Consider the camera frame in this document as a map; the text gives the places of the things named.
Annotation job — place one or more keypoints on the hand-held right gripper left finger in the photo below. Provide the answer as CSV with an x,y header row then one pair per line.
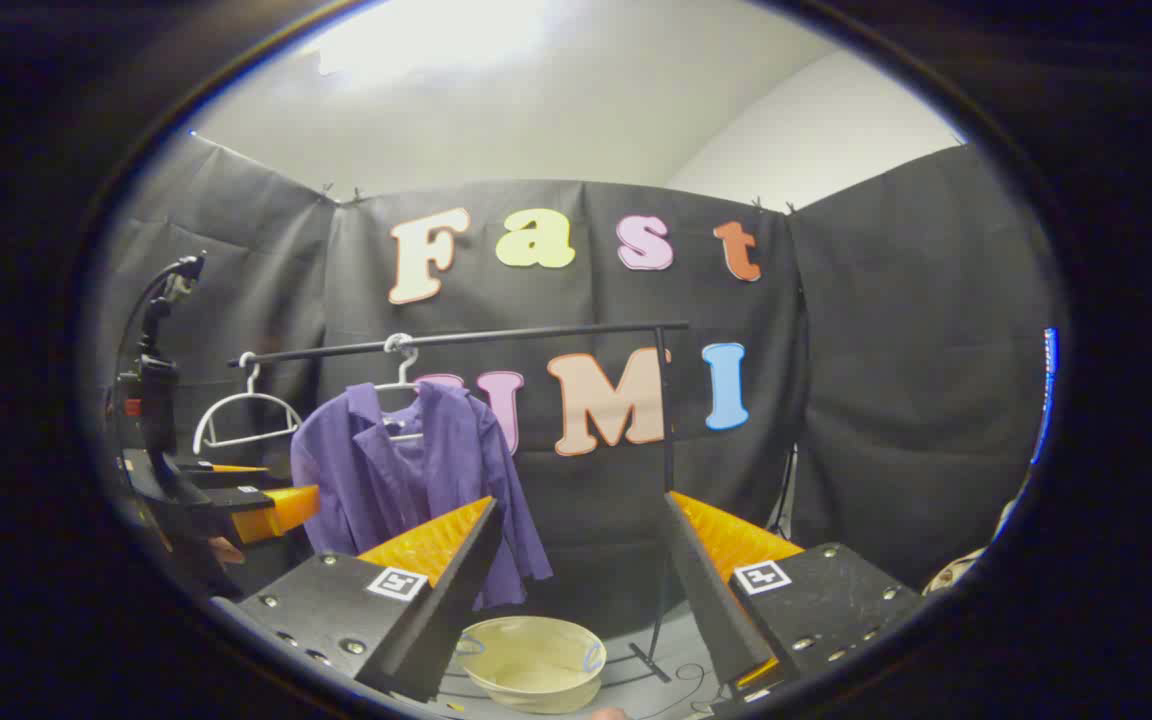
x,y
456,610

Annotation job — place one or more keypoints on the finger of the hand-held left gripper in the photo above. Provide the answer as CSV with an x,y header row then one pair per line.
x,y
201,473
216,500

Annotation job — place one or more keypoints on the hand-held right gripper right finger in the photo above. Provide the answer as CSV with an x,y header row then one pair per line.
x,y
711,600

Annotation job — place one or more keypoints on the beige laundry hamper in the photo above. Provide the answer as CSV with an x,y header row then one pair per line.
x,y
536,670

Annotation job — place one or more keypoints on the purple shirt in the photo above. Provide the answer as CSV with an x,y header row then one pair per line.
x,y
406,490

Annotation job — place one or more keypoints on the white plastic clothes hanger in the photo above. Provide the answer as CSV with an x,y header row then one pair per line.
x,y
406,365
253,378

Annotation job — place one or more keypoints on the black clothes rack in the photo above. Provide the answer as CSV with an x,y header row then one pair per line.
x,y
536,334

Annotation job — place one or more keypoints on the beige object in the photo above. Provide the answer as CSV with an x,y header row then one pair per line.
x,y
954,572

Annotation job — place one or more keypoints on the black backdrop cloth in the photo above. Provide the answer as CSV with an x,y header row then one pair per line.
x,y
886,350

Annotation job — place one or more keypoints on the blue lit screen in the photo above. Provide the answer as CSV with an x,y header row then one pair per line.
x,y
1048,395

